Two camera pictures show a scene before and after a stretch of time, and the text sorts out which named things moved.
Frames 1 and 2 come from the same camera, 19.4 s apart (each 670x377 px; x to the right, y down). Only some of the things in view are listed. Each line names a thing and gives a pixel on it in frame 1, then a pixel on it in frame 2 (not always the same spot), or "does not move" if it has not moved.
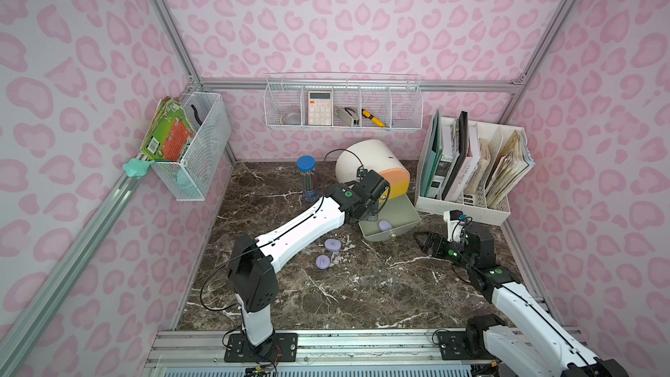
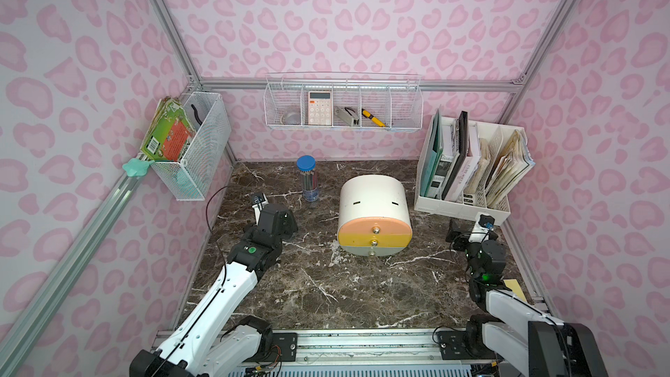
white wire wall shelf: [335, 100] does not move
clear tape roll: [290, 119] does not move
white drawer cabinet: [372, 155] → [373, 216]
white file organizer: [459, 170] does not move
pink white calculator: [319, 108] does not move
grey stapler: [347, 115] does not move
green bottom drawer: [397, 218] → [372, 250]
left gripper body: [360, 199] → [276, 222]
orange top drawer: [395, 175] → [375, 225]
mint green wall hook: [137, 167] does not move
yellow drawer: [399, 189] → [385, 239]
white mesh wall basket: [192, 178] does not move
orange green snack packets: [169, 132] does not move
